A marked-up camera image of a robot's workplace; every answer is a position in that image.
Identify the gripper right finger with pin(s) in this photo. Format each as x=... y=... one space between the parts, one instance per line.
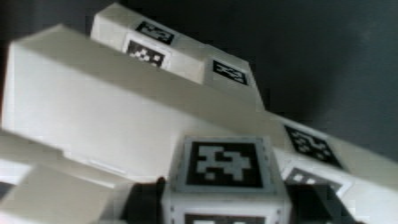
x=319 y=208

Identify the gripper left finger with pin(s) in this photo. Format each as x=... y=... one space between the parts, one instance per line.
x=143 y=206

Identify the white tagged cube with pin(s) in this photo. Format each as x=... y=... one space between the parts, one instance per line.
x=225 y=187

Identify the white chair seat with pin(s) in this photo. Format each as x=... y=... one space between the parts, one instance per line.
x=229 y=76

